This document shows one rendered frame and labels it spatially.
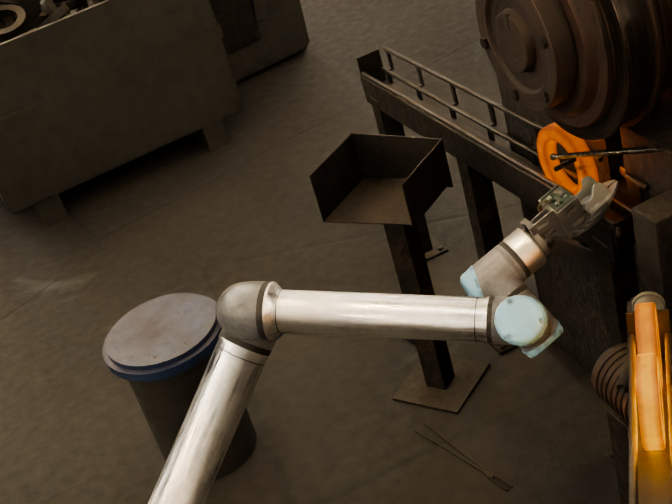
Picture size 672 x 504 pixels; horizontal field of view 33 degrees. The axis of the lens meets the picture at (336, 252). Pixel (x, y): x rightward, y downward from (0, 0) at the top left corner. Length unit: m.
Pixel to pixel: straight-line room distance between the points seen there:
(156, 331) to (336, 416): 0.56
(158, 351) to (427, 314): 0.91
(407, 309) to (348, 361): 1.15
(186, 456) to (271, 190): 1.98
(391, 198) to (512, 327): 0.78
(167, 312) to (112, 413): 0.58
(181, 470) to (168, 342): 0.52
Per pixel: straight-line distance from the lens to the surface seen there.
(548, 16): 2.04
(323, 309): 2.16
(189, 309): 2.91
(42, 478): 3.32
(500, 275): 2.23
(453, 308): 2.11
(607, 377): 2.25
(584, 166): 2.37
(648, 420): 1.81
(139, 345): 2.86
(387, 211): 2.71
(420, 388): 3.09
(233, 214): 4.14
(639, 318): 1.95
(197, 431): 2.37
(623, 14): 2.01
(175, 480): 2.40
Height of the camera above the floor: 2.00
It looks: 32 degrees down
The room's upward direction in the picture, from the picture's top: 17 degrees counter-clockwise
